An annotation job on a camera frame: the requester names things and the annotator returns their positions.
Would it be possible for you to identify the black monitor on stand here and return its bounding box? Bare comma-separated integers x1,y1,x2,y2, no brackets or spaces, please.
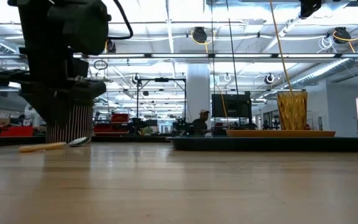
211,93,253,128

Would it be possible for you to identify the person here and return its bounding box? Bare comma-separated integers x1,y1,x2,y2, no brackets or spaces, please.
190,109,213,137

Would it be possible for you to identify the dark green plastic tray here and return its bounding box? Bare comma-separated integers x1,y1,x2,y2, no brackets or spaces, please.
165,135,358,152

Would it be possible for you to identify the small potted plant striped pot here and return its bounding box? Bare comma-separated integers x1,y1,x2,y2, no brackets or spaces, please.
45,104,94,144

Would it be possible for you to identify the orange round plate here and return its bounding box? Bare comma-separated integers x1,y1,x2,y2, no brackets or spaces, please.
225,129,337,138

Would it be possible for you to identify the black hanging cable with coil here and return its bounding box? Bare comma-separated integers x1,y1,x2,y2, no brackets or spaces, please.
226,0,241,125

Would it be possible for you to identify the black camera rig frame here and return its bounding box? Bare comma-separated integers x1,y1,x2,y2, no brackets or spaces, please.
135,77,188,128

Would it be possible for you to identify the black ceiling cable reel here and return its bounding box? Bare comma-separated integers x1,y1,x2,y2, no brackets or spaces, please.
191,26,208,44
333,26,351,45

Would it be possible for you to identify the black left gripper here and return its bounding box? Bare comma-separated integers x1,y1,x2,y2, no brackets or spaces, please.
0,54,107,129

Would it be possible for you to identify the red tool chest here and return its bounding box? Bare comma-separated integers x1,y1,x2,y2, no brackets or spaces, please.
93,113,131,135

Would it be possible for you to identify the long wooden stick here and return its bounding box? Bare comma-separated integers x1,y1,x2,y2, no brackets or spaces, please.
268,0,293,92

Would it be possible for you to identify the orange-handled metal spoon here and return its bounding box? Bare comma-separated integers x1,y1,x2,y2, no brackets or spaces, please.
18,136,92,154

